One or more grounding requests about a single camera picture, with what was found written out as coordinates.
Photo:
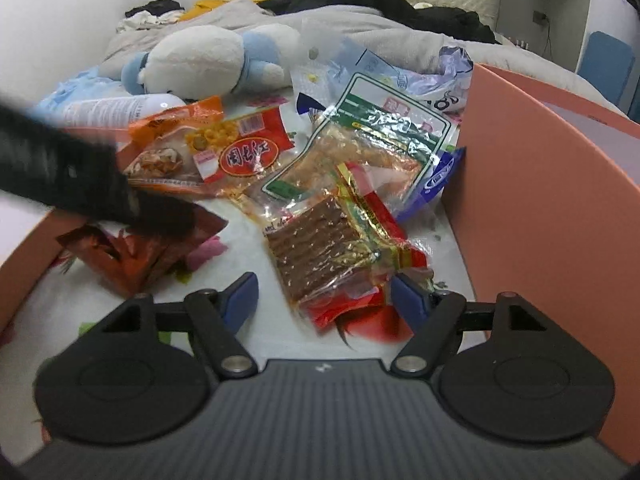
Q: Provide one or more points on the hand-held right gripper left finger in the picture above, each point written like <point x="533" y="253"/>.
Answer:
<point x="240" y="296"/>

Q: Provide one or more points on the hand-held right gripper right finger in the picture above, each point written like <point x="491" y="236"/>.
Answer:
<point x="407" y="299"/>

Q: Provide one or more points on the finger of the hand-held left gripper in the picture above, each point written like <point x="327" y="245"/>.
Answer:
<point x="160" y="215"/>

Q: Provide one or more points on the shiny red snack packet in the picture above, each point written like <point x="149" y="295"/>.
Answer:
<point x="360" y="317"/>

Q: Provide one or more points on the orange nut snack packet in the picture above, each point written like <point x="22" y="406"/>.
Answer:
<point x="165" y="145"/>

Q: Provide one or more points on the brown stick snack packet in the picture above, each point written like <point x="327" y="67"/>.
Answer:
<point x="310" y="245"/>

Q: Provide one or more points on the orange cardboard box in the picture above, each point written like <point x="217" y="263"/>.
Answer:
<point x="525" y="185"/>

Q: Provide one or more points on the green white snack packet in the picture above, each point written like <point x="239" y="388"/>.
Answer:
<point x="390" y="120"/>

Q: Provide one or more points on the pile of snack packets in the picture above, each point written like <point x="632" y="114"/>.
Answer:
<point x="250" y="240"/>

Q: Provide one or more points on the white bottle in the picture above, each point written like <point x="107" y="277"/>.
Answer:
<point x="115" y="110"/>

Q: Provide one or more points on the orange box lid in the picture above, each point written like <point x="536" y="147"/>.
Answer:
<point x="20" y="265"/>

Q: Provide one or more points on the white blue plush toy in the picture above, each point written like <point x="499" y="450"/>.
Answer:
<point x="200" y="60"/>

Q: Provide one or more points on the pile of folded clothes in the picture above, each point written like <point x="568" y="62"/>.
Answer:
<point x="150" y="10"/>

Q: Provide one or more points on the yellow cloth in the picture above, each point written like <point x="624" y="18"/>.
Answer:
<point x="205" y="6"/>

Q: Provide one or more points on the clear plastic bag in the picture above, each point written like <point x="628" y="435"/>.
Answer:
<point x="340" y="60"/>

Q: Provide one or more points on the grey duvet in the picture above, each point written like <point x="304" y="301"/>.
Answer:
<point x="350" y="25"/>

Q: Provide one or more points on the small bottles on nightstand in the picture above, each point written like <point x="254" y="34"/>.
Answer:
<point x="521" y="43"/>

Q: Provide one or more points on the black clothes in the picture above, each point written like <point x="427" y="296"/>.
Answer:
<point x="400" y="7"/>

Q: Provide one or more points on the blue padded chair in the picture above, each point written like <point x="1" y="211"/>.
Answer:
<point x="607" y="65"/>

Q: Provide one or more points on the black wall outlet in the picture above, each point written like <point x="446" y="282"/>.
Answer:
<point x="540" y="17"/>

